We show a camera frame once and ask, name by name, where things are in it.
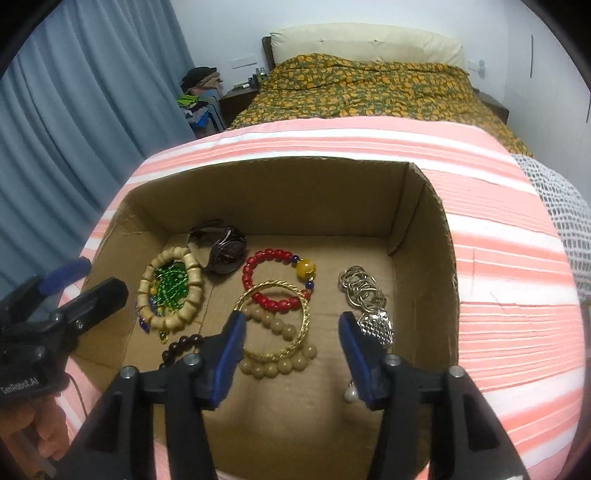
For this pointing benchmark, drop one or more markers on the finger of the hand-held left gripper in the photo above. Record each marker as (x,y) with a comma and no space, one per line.
(69,272)
(99,297)

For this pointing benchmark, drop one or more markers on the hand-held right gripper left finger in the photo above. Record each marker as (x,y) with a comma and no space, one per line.
(228,355)

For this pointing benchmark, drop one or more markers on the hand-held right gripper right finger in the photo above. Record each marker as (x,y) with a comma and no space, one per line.
(358,364)

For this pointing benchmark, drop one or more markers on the gold bangle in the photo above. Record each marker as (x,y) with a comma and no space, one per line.
(302,330)

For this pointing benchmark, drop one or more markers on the cardboard box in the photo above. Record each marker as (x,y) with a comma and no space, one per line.
(300,203)

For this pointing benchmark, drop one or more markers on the person's left hand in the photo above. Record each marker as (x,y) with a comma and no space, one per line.
(32,424)

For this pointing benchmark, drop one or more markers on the white pearl bead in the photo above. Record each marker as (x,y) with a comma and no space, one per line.
(351,393)

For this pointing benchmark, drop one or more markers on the dark wristwatch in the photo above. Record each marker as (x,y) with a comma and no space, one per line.
(226,251)

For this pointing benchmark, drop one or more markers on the grey blue curtain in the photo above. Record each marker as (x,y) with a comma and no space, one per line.
(83,115)

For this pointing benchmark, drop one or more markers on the pile of clothes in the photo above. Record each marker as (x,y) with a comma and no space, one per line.
(198,113)

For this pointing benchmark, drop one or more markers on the black hat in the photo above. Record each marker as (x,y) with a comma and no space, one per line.
(198,77)

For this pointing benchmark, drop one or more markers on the dark wooden nightstand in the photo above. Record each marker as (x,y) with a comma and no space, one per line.
(238,104)
(494,108)

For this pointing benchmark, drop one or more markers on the grey checkered cloth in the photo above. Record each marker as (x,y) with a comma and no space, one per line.
(568,217)

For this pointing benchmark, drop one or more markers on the small bottles on nightstand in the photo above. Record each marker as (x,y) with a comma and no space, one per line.
(256,78)

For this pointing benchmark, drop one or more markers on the yellow floral blanket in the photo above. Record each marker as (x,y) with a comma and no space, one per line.
(369,92)

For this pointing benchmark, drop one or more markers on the dark wooden headboard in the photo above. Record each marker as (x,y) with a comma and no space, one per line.
(268,53)

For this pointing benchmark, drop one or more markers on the cream pillow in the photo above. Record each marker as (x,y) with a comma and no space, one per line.
(369,44)

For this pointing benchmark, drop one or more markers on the white wall socket strip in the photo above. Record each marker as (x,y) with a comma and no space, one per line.
(244,62)

